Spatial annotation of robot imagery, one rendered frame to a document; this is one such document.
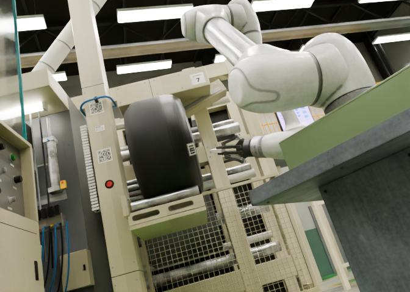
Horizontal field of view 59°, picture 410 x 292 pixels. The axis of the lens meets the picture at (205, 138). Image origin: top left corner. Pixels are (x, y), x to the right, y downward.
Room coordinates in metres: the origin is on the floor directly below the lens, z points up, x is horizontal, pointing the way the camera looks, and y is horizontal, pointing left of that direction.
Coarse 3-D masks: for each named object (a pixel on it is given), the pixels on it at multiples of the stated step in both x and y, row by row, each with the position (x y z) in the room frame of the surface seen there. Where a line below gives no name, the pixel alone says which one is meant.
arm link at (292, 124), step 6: (246, 36) 1.23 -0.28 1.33; (252, 36) 1.23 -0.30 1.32; (258, 36) 1.24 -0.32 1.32; (258, 42) 1.25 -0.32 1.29; (282, 114) 1.42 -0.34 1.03; (288, 114) 1.41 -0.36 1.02; (294, 114) 1.41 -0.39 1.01; (288, 120) 1.42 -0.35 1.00; (294, 120) 1.41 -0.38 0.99; (288, 126) 1.42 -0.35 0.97; (294, 126) 1.40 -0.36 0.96; (300, 126) 1.40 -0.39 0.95
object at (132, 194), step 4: (132, 180) 2.15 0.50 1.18; (136, 180) 2.15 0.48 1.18; (128, 184) 2.15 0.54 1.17; (132, 184) 2.16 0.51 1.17; (136, 184) 2.14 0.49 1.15; (128, 188) 2.13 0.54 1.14; (132, 188) 2.14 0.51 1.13; (136, 188) 2.15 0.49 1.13; (128, 192) 2.27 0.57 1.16; (132, 192) 2.15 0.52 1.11; (136, 192) 2.15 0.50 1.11; (140, 192) 2.15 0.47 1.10; (132, 196) 2.16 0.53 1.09; (136, 196) 2.14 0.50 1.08; (140, 196) 2.14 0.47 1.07; (132, 200) 2.14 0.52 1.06
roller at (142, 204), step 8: (176, 192) 1.69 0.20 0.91; (184, 192) 1.69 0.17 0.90; (192, 192) 1.70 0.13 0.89; (200, 192) 1.71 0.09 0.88; (144, 200) 1.68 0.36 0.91; (152, 200) 1.68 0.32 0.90; (160, 200) 1.68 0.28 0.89; (168, 200) 1.69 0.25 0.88; (136, 208) 1.68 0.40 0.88; (144, 208) 1.70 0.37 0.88
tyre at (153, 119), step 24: (168, 96) 1.64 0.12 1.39; (144, 120) 1.55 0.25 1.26; (168, 120) 1.56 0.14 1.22; (144, 144) 1.55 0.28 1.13; (168, 144) 1.56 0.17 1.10; (144, 168) 1.59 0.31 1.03; (168, 168) 1.61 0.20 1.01; (192, 168) 1.65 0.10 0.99; (144, 192) 1.70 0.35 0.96; (168, 192) 1.71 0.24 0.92
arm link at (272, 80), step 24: (192, 24) 1.15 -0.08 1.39; (216, 24) 1.08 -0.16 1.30; (216, 48) 1.10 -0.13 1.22; (240, 48) 0.95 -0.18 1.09; (264, 48) 0.87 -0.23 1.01; (240, 72) 0.82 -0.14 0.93; (264, 72) 0.81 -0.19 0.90; (288, 72) 0.82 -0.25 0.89; (312, 72) 0.85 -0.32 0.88; (240, 96) 0.85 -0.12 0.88; (264, 96) 0.84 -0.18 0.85; (288, 96) 0.86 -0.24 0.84; (312, 96) 0.89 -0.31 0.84
